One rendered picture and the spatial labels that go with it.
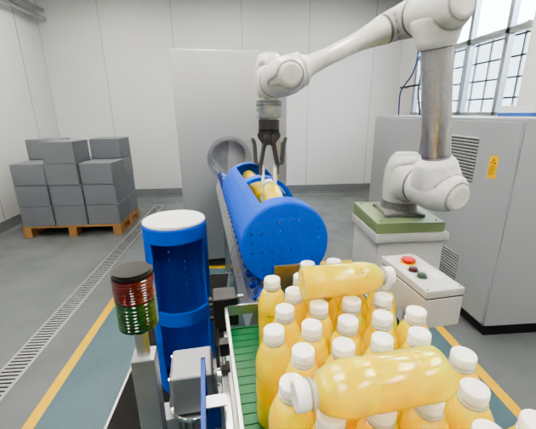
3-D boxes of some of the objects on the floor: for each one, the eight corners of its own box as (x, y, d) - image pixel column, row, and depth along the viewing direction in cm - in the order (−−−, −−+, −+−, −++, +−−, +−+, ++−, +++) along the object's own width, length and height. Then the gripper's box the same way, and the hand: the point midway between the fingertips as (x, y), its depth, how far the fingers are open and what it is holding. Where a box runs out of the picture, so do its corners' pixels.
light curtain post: (283, 295, 280) (284, 81, 230) (285, 299, 275) (287, 81, 225) (276, 296, 279) (276, 81, 229) (278, 300, 274) (278, 80, 223)
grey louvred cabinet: (403, 229, 436) (417, 115, 393) (548, 332, 231) (610, 117, 188) (364, 231, 432) (373, 116, 389) (475, 336, 227) (521, 118, 184)
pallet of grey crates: (139, 215, 502) (129, 136, 467) (122, 234, 426) (107, 140, 391) (58, 219, 494) (41, 137, 458) (25, 237, 417) (1, 142, 382)
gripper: (288, 118, 122) (287, 181, 128) (243, 118, 119) (245, 183, 125) (293, 118, 115) (293, 185, 121) (247, 118, 112) (248, 187, 118)
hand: (269, 175), depth 122 cm, fingers closed on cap, 4 cm apart
